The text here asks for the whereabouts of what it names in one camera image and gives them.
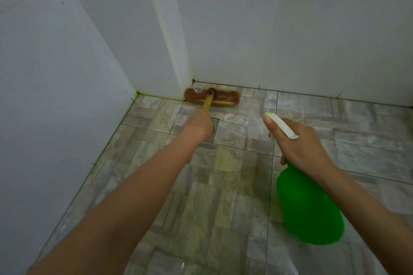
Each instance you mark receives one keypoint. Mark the person's right hand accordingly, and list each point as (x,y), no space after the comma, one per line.
(301,149)

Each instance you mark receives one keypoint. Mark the person's left hand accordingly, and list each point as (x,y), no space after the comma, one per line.
(197,125)

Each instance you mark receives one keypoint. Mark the person's right thumb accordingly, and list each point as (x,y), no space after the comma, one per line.
(274,131)

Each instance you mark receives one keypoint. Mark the wooden floor scrub brush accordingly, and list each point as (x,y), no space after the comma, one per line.
(211,96)

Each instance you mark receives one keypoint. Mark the green spray bottle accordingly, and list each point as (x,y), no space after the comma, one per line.
(306,204)

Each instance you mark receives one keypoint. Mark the person's left forearm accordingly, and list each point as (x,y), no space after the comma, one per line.
(119,207)

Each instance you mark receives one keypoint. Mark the person's right forearm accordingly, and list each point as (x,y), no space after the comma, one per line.
(367,216)

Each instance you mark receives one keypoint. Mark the metal floor drain cover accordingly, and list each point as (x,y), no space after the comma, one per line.
(213,129)

